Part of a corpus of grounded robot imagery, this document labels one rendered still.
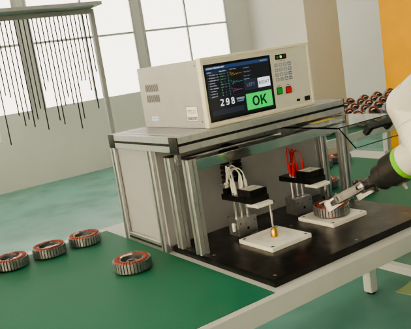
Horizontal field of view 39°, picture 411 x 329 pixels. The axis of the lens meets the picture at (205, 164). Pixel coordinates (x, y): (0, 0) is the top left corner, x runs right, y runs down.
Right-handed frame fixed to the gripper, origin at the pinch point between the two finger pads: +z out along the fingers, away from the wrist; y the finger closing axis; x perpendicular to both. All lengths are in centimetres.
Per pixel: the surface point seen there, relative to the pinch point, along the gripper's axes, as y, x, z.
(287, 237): -22.8, -3.5, 4.2
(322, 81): 287, 151, 237
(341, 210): -1.2, -2.3, 1.8
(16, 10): 25, 264, 241
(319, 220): -7.1, -2.2, 6.4
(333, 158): 67, 29, 61
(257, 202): -25.2, 9.5, 6.4
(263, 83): -10.0, 42.5, -3.0
